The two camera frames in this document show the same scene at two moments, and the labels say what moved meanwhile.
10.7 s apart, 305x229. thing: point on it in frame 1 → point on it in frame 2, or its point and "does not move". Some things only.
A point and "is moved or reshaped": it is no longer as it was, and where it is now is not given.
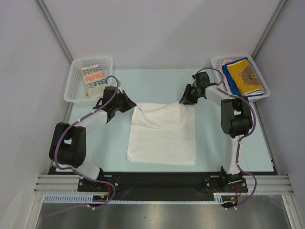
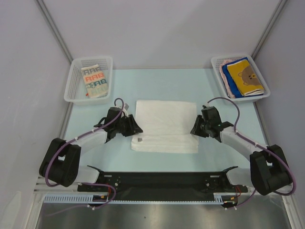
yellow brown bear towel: [246, 78] does not move
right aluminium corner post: [269, 27] does not move
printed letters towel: [95, 81] does not move
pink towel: [223, 76] does not move
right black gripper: [190, 92] → [198, 128]
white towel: [163, 133] is moved or reshaped
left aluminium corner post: [54, 28] does not move
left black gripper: [129, 104] → [133, 128]
